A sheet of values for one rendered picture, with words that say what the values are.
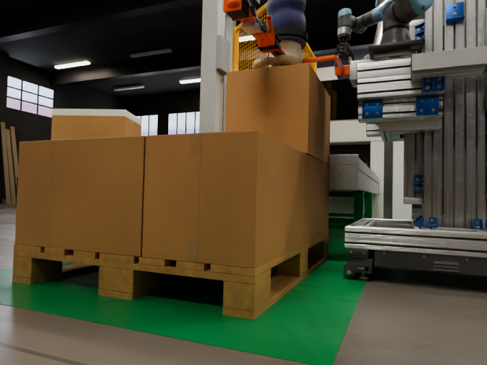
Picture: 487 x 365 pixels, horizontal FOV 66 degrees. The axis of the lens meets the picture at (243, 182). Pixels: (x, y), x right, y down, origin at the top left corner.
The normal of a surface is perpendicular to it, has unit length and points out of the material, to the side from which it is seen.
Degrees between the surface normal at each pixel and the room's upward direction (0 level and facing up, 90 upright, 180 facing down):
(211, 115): 90
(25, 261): 90
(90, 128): 90
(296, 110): 90
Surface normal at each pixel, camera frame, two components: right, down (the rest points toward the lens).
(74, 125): -0.04, -0.04
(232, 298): -0.38, -0.04
